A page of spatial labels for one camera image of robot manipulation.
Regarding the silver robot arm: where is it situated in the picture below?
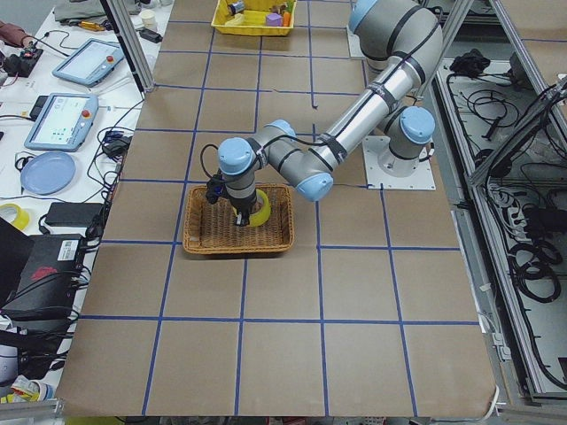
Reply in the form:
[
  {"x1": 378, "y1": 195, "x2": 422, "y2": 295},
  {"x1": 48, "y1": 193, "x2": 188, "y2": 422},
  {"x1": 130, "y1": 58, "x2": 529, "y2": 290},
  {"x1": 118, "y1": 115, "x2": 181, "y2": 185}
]
[{"x1": 206, "y1": 1, "x2": 443, "y2": 227}]

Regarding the upper teach pendant tablet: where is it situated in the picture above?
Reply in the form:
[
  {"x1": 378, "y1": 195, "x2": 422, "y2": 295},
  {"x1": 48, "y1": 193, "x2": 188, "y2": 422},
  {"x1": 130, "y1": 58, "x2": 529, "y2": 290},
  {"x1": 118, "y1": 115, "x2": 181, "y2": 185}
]
[{"x1": 51, "y1": 38, "x2": 125, "y2": 88}]

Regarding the small black label can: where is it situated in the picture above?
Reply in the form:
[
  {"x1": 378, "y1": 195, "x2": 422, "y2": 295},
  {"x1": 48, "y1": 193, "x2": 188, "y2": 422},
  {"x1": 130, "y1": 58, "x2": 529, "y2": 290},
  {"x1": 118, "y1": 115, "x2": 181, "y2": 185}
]
[{"x1": 227, "y1": 0, "x2": 245, "y2": 16}]

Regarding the lower teach pendant tablet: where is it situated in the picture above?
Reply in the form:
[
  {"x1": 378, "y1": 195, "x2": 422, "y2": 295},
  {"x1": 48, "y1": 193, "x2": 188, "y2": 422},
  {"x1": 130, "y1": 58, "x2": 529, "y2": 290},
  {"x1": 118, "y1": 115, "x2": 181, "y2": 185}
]
[{"x1": 24, "y1": 93, "x2": 98, "y2": 152}]

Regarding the brown toy figure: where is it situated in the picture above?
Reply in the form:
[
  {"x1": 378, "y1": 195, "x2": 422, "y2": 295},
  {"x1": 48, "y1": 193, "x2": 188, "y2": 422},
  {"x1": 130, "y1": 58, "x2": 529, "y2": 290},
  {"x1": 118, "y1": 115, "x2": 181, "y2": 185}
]
[{"x1": 270, "y1": 4, "x2": 288, "y2": 15}]

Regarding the yellow toy banana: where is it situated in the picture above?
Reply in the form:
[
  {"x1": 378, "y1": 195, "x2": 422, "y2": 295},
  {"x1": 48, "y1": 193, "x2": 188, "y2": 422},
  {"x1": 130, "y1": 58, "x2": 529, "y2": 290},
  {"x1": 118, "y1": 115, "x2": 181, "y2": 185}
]
[{"x1": 225, "y1": 13, "x2": 245, "y2": 27}]

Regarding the light blue plate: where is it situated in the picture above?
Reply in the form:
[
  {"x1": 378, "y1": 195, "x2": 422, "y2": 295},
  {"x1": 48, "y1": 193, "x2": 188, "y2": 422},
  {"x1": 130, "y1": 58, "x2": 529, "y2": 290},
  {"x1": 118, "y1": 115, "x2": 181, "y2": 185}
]
[{"x1": 20, "y1": 151, "x2": 76, "y2": 195}]

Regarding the yellow clear tape roll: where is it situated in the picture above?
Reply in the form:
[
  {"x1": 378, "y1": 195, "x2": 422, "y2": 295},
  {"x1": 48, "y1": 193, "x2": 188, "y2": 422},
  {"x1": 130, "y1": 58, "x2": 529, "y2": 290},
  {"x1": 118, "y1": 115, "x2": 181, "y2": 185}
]
[{"x1": 233, "y1": 189, "x2": 271, "y2": 228}]

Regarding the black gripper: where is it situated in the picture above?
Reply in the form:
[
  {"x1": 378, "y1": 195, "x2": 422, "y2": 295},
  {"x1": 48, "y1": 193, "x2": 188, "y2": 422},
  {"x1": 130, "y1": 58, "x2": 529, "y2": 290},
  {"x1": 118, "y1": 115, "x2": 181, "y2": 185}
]
[{"x1": 230, "y1": 194, "x2": 257, "y2": 227}]

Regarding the brown wicker basket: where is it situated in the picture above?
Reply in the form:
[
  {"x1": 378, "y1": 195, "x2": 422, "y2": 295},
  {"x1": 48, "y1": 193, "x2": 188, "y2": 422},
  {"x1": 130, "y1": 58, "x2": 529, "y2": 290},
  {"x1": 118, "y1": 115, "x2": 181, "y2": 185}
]
[{"x1": 183, "y1": 184, "x2": 295, "y2": 255}]

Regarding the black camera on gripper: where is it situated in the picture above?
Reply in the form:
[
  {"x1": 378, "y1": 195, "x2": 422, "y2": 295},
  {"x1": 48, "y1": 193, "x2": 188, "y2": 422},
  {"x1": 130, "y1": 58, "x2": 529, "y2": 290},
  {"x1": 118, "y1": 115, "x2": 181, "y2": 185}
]
[{"x1": 206, "y1": 174, "x2": 226, "y2": 205}]

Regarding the black power adapter brick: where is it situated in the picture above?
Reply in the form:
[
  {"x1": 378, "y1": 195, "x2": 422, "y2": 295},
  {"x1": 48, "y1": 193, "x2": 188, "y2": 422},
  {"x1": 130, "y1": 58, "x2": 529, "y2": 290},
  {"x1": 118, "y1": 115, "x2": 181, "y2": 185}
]
[{"x1": 44, "y1": 202, "x2": 103, "y2": 228}]

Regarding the aluminium frame post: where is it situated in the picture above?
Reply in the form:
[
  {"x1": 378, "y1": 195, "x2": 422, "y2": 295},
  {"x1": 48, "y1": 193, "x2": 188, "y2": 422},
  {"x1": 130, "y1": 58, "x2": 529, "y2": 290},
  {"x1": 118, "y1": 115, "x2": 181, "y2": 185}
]
[{"x1": 100, "y1": 0, "x2": 155, "y2": 93}]

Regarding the black computer box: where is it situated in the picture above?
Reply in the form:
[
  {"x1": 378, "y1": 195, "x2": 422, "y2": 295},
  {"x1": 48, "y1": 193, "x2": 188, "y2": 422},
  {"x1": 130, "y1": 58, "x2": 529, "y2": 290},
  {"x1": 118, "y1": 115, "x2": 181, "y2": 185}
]
[{"x1": 1, "y1": 232, "x2": 84, "y2": 321}]

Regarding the teach pendant tablet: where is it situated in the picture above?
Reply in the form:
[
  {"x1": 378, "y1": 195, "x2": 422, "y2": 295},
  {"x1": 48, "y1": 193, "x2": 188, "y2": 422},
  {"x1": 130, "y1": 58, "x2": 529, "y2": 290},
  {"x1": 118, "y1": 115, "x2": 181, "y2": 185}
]
[
  {"x1": 51, "y1": 38, "x2": 125, "y2": 88},
  {"x1": 24, "y1": 93, "x2": 98, "y2": 152}
]

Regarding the yellow plastic tray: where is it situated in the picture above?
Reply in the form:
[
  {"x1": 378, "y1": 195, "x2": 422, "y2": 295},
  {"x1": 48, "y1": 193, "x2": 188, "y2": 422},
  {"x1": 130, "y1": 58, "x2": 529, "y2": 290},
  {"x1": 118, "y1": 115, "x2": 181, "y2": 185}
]
[{"x1": 211, "y1": 0, "x2": 297, "y2": 36}]

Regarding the purple foam block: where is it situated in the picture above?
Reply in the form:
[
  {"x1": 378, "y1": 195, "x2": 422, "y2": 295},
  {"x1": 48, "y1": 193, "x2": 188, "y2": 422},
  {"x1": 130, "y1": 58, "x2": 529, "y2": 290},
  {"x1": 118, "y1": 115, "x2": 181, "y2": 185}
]
[{"x1": 265, "y1": 12, "x2": 283, "y2": 27}]

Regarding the yellow tape roll on desk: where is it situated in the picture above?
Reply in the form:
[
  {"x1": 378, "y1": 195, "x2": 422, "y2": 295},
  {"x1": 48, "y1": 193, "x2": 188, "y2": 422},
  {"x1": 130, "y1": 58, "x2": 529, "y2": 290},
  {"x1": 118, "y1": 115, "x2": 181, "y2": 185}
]
[{"x1": 0, "y1": 203, "x2": 30, "y2": 231}]

